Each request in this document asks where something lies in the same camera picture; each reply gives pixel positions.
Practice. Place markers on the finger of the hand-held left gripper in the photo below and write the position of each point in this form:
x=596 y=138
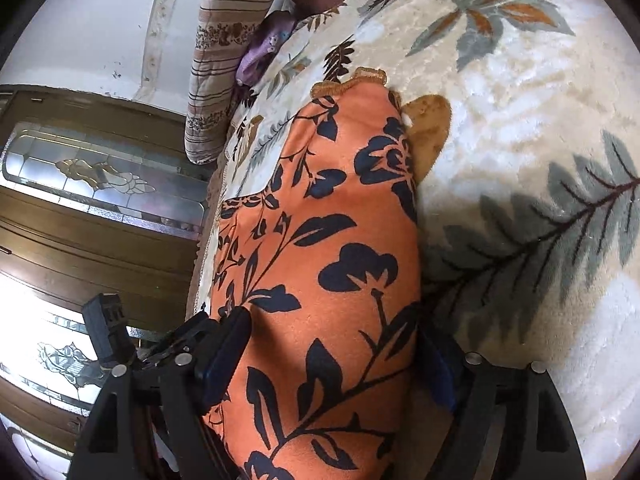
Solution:
x=105 y=330
x=192 y=330

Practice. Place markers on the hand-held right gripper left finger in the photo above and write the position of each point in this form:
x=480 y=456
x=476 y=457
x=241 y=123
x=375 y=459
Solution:
x=225 y=360

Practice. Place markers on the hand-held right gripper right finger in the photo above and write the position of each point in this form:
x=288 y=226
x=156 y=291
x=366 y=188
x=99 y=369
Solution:
x=442 y=377

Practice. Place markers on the orange floral blouse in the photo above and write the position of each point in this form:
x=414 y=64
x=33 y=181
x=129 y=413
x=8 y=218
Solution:
x=325 y=240

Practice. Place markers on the striped floral pillow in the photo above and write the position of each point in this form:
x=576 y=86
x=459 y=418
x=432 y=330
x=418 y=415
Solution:
x=215 y=60

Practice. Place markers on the leaf print blanket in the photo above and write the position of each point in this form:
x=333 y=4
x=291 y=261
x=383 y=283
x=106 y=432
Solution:
x=500 y=110

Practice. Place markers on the purple cloth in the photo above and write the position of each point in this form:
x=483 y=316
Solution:
x=262 y=45

